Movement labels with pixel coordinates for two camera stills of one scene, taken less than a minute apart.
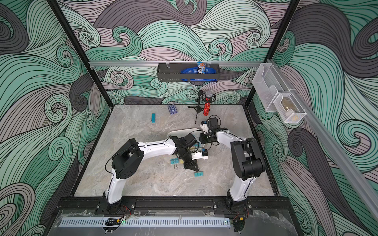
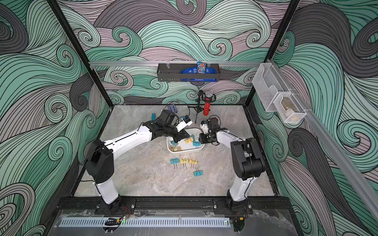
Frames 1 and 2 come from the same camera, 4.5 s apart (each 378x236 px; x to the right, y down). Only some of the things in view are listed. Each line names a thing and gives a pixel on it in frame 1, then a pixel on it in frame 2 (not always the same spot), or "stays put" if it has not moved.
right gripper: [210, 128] stays put
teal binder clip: [198, 174] stays put
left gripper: [192, 165] → [181, 134]
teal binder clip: [174, 161] stays put
